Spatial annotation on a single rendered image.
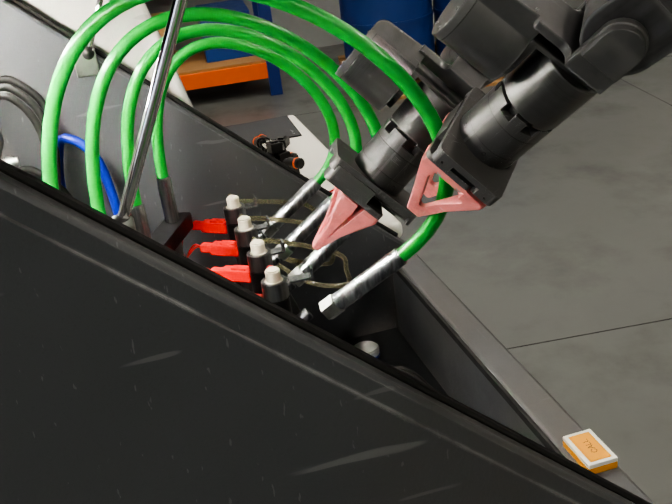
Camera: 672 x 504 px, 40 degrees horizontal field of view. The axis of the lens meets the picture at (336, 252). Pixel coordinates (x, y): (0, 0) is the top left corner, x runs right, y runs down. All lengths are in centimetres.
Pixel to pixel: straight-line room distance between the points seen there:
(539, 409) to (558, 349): 194
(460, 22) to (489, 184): 14
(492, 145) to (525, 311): 241
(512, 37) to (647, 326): 241
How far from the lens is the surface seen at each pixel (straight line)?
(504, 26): 69
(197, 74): 617
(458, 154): 74
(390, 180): 90
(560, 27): 70
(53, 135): 87
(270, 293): 95
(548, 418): 98
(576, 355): 289
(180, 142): 122
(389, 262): 84
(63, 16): 122
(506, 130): 73
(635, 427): 260
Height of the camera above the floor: 151
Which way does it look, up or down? 24 degrees down
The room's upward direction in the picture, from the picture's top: 8 degrees counter-clockwise
